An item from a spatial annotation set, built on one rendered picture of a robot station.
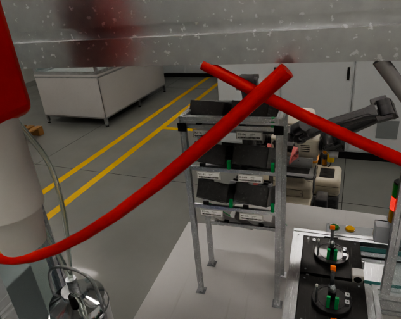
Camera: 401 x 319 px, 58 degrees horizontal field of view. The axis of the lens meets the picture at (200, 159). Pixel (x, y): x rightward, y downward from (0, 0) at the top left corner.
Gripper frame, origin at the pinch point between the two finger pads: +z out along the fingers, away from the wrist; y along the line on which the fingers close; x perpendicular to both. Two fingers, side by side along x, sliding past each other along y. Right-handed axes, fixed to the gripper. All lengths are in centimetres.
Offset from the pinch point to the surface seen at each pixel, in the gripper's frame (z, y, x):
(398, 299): 39, 54, 21
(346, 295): 47, 37, 11
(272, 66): -239, -89, 132
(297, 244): 24.6, 12.5, 28.1
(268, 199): 30.3, 6.4, -15.6
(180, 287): 61, -30, 22
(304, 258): 32.8, 17.9, 22.3
